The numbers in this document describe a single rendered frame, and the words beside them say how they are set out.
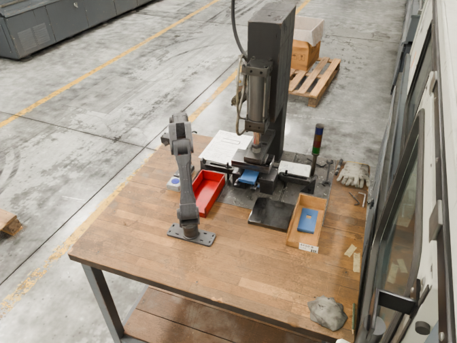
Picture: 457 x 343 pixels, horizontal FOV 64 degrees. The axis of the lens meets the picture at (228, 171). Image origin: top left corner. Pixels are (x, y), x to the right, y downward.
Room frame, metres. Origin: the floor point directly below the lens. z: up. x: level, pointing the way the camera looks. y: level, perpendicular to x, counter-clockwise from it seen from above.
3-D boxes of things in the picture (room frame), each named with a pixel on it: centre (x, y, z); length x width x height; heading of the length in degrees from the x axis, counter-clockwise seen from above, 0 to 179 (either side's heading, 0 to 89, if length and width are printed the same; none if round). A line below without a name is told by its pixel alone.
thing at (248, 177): (1.33, -0.10, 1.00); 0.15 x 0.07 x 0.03; 160
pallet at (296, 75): (4.53, -0.85, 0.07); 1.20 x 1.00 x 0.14; 153
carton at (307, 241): (1.07, -0.33, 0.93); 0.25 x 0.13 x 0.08; 160
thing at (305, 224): (1.10, -0.34, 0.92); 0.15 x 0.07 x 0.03; 160
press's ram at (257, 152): (1.43, -0.14, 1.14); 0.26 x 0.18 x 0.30; 160
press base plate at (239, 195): (1.43, -0.18, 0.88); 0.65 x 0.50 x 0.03; 70
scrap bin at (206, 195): (1.28, 0.12, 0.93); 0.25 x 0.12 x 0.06; 160
